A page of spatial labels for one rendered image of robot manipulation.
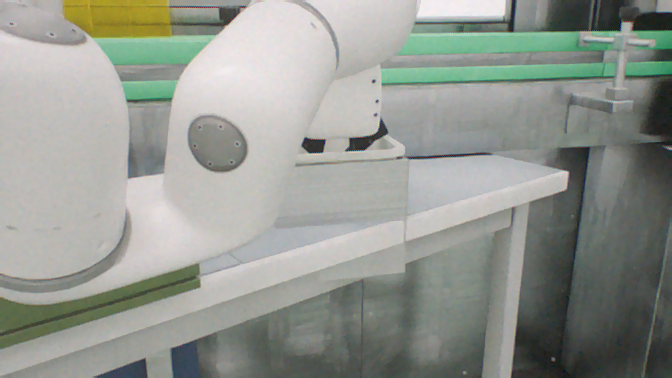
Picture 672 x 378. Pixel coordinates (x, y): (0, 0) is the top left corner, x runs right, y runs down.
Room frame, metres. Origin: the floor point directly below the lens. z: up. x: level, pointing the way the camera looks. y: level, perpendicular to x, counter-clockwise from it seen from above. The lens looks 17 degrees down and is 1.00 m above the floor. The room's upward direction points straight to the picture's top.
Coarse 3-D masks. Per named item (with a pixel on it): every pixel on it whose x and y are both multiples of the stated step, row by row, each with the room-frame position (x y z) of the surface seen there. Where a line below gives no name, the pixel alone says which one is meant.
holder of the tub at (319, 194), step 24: (312, 168) 0.65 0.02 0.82; (336, 168) 0.65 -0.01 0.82; (360, 168) 0.66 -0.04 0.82; (384, 168) 0.67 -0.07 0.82; (408, 168) 0.67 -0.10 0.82; (288, 192) 0.64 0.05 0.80; (312, 192) 0.65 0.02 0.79; (336, 192) 0.65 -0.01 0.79; (360, 192) 0.66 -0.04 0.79; (384, 192) 0.67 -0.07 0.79; (288, 216) 0.64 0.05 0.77; (312, 216) 0.65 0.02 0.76; (336, 216) 0.65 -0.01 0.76; (360, 216) 0.66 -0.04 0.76; (384, 216) 0.67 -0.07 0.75
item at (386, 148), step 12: (336, 144) 0.87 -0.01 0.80; (348, 144) 0.87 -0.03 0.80; (384, 144) 0.74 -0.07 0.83; (396, 144) 0.70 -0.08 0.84; (300, 156) 0.64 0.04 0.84; (312, 156) 0.64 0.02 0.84; (324, 156) 0.65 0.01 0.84; (336, 156) 0.65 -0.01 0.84; (348, 156) 0.65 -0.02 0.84; (360, 156) 0.66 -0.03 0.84; (372, 156) 0.66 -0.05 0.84; (384, 156) 0.66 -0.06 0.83; (396, 156) 0.69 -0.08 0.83
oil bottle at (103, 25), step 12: (96, 0) 0.88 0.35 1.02; (108, 0) 0.89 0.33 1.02; (120, 0) 0.89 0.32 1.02; (96, 12) 0.88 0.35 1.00; (108, 12) 0.89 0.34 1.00; (120, 12) 0.89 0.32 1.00; (96, 24) 0.88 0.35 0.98; (108, 24) 0.89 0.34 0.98; (120, 24) 0.89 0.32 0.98; (96, 36) 0.88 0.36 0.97; (108, 36) 0.89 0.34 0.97; (120, 36) 0.89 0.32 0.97; (132, 36) 0.90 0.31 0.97
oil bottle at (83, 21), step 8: (64, 0) 0.87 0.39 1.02; (72, 0) 0.87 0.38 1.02; (80, 0) 0.88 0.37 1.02; (88, 0) 0.89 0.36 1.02; (64, 8) 0.87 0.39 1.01; (72, 8) 0.87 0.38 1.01; (80, 8) 0.88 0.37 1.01; (88, 8) 0.88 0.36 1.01; (64, 16) 0.87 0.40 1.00; (72, 16) 0.87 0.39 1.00; (80, 16) 0.88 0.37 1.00; (88, 16) 0.88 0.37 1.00; (80, 24) 0.88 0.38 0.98; (88, 24) 0.88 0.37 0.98; (88, 32) 0.88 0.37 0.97
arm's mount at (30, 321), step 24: (120, 288) 0.44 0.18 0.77; (144, 288) 0.45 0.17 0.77; (168, 288) 0.47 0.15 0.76; (192, 288) 0.48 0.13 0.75; (0, 312) 0.39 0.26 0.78; (24, 312) 0.40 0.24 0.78; (48, 312) 0.41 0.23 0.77; (72, 312) 0.42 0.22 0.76; (96, 312) 0.43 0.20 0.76; (120, 312) 0.44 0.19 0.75; (0, 336) 0.39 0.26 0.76; (24, 336) 0.39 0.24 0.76
